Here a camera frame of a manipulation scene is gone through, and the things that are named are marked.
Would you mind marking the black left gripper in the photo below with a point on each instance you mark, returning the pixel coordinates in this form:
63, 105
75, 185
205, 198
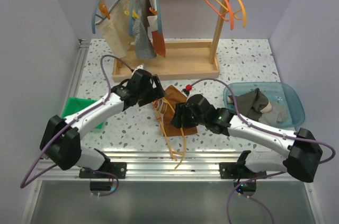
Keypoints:
156, 92

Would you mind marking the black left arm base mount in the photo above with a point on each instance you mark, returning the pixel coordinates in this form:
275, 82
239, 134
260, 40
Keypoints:
96, 164

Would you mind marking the striped grey underwear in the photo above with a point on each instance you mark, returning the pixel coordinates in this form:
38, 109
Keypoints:
143, 46

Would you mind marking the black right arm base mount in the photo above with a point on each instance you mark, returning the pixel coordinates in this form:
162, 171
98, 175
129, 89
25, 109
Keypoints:
238, 170

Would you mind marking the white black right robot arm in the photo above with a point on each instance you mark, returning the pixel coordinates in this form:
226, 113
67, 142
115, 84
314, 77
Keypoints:
295, 153

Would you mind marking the wooden hanger rack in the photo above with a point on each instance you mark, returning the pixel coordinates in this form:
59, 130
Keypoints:
184, 59

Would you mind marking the yellow plastic hanger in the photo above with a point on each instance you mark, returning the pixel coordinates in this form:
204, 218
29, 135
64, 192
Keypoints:
162, 107

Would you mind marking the aluminium rail frame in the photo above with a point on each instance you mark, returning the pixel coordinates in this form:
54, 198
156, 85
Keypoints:
132, 135

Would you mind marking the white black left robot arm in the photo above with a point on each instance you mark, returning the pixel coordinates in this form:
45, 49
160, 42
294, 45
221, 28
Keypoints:
61, 141

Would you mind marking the teal plastic tub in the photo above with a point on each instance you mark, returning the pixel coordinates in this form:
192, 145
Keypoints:
275, 92

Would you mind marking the orange clothespin on hanger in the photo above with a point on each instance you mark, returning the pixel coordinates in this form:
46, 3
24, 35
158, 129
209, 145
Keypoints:
104, 10

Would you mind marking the rust orange underwear on rack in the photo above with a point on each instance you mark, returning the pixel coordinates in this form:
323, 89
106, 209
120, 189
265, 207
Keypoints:
157, 37

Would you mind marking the beige underwear on rack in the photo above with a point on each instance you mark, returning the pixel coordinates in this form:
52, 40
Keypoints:
115, 30

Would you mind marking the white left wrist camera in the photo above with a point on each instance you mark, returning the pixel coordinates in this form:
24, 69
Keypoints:
142, 67

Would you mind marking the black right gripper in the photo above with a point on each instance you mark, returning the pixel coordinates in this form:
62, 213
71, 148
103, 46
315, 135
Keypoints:
181, 109

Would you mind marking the green plastic bin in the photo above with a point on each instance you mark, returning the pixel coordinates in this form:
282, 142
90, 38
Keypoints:
75, 105

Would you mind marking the yellow clothespin on hanger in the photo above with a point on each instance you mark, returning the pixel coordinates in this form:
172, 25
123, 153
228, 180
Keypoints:
133, 14

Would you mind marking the olive grey underwear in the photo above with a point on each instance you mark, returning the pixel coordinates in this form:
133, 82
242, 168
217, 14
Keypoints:
252, 104

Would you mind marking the brown underwear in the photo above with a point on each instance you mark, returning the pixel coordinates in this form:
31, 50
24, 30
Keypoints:
174, 96

